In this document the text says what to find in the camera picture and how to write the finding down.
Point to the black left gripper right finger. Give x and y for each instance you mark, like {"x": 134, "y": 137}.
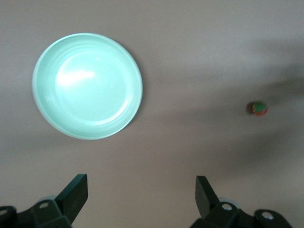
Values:
{"x": 206, "y": 199}

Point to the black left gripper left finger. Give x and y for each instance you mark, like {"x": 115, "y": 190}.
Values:
{"x": 71, "y": 199}

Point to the red strawberry with green leaves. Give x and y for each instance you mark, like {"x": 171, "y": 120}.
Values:
{"x": 258, "y": 108}

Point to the pale green round plate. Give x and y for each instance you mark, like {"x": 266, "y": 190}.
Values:
{"x": 88, "y": 86}

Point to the brown table cloth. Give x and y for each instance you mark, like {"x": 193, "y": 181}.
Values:
{"x": 190, "y": 59}

